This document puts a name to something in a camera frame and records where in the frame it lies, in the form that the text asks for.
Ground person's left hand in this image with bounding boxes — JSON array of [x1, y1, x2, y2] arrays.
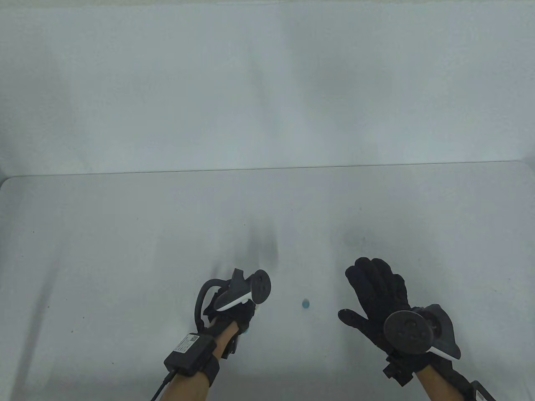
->
[[203, 292, 257, 335]]

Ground white and grey right controller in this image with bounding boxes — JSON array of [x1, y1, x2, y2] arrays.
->
[[383, 304, 462, 361]]

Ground thin black cable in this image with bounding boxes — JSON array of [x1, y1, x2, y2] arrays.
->
[[150, 370, 177, 401]]

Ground black wrist camera with strap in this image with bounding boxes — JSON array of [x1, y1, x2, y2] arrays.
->
[[164, 333, 221, 386], [435, 359, 498, 401]]

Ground white and grey left controller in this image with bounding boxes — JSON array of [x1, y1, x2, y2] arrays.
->
[[194, 269, 272, 332]]

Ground black glove sensor module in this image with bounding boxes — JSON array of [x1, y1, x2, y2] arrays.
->
[[382, 355, 414, 387], [221, 334, 239, 360]]

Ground person's right hand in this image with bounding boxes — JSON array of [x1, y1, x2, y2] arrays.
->
[[338, 258, 435, 371]]

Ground white and grey controller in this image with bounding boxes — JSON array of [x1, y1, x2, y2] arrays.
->
[[383, 304, 462, 361], [194, 269, 272, 332]]

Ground person's right forearm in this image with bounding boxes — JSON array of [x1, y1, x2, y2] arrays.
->
[[414, 363, 460, 401]]

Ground person's left forearm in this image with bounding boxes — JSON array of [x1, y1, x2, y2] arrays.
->
[[161, 322, 239, 401]]

